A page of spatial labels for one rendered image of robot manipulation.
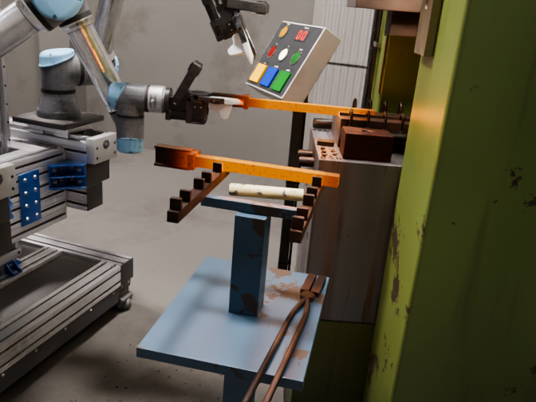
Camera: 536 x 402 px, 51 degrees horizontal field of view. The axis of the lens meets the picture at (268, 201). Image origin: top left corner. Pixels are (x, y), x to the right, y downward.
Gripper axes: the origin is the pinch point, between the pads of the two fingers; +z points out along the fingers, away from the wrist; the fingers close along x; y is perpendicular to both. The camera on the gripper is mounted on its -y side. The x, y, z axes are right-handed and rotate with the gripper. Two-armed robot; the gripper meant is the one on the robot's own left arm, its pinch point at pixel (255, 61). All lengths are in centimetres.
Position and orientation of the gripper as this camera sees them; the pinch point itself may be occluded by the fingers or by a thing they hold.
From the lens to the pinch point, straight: 156.7
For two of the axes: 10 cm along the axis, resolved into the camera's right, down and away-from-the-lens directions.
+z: 3.7, 8.8, 3.0
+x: -0.3, 3.3, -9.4
